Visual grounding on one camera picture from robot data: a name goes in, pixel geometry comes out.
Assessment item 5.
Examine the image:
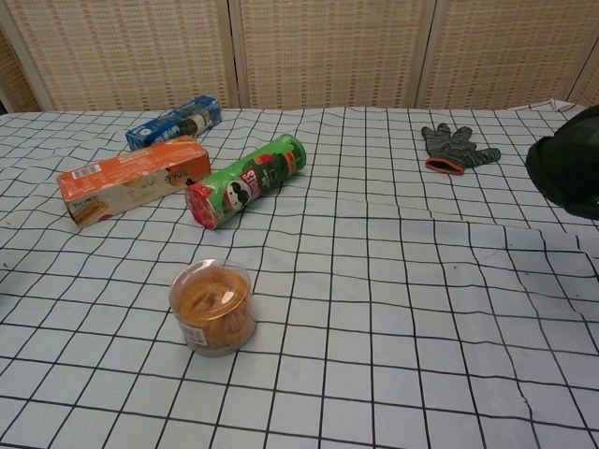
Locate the green Pringles can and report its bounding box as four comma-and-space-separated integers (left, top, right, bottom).
184, 133, 308, 231

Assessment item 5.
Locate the white black checkered tablecloth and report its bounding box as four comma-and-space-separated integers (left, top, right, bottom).
0, 97, 599, 449

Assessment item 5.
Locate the clear tub of rubber bands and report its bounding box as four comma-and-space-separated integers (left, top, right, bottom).
168, 258, 258, 358

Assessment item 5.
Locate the blue cookie box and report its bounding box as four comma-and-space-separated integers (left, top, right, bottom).
124, 94, 223, 152

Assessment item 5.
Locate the orange cracker box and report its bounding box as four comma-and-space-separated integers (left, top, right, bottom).
56, 135, 212, 229

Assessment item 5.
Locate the grey work glove red cuff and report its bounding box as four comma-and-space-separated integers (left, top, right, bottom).
420, 123, 503, 177

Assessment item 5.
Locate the woven folding screen panel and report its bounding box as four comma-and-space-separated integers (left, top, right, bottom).
0, 0, 238, 114
418, 0, 599, 111
231, 0, 439, 110

